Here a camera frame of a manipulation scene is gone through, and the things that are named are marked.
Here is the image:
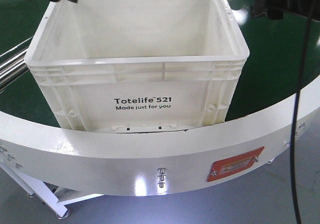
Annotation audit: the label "orange label plate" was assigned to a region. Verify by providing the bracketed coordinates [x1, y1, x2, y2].
[206, 146, 265, 182]

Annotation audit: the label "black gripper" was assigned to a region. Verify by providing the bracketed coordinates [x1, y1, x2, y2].
[250, 0, 320, 21]

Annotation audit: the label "white curved conveyor rim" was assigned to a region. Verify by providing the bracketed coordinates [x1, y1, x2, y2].
[0, 72, 320, 197]

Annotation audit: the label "white conveyor support leg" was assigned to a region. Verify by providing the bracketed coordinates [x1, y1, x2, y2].
[0, 161, 102, 219]

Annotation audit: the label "black cable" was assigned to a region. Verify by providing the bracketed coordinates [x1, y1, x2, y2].
[289, 0, 318, 224]

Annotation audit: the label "metal conveyor guide rails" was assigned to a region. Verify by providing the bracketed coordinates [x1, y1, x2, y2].
[0, 37, 33, 92]

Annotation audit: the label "white plastic tote box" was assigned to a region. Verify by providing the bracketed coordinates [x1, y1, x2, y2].
[25, 0, 250, 133]

